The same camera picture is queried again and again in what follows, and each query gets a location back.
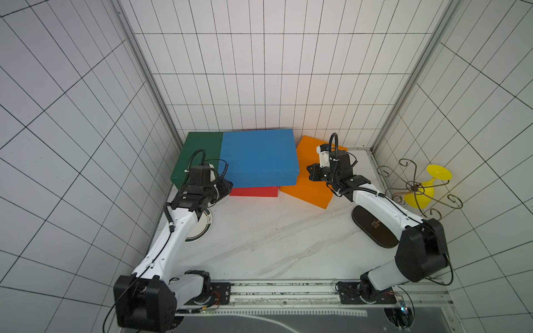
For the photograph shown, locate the orange shoebox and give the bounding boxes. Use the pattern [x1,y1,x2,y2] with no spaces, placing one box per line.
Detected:
[280,135,333,209]

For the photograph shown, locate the blue shoebox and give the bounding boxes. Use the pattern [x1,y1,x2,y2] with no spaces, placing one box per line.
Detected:
[219,129,300,189]

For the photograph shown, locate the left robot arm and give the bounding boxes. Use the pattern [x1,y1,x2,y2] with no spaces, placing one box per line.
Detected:
[112,162,233,332]

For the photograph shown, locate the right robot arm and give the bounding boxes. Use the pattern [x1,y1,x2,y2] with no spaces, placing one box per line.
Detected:
[307,144,451,303]

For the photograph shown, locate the round white plate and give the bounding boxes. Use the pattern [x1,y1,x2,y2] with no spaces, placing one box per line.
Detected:
[185,209,213,242]

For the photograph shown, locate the green shoebox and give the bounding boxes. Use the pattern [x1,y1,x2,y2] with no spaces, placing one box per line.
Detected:
[170,132,226,190]

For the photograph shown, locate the red shoebox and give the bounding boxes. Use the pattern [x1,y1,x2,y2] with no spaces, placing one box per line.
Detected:
[230,187,279,198]

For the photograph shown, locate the dark oval tray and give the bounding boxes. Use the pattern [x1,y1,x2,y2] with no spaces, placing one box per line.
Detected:
[351,205,399,248]

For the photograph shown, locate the yellow plastic goblet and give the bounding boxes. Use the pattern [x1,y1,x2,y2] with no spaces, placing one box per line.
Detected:
[403,165,452,210]

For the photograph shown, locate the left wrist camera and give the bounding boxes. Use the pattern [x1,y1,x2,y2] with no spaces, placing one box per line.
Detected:
[208,163,219,183]

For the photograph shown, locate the ornate metal wire stand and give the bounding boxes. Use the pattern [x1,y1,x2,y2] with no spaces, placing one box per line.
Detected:
[377,158,464,220]

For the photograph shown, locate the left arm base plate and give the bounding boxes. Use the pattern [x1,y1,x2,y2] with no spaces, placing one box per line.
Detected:
[186,282,232,307]

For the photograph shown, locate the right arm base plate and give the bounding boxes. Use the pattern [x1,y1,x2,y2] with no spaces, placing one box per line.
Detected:
[335,281,397,305]

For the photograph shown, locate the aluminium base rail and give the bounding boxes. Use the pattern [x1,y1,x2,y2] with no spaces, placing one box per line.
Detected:
[176,280,453,316]

